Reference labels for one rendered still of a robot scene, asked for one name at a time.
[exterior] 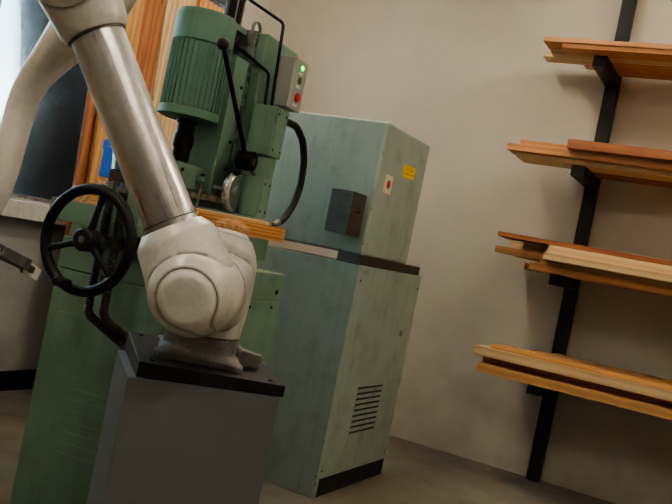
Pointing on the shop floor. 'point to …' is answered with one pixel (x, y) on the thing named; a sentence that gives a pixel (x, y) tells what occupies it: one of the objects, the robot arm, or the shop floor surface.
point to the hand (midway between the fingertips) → (13, 268)
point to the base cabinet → (90, 387)
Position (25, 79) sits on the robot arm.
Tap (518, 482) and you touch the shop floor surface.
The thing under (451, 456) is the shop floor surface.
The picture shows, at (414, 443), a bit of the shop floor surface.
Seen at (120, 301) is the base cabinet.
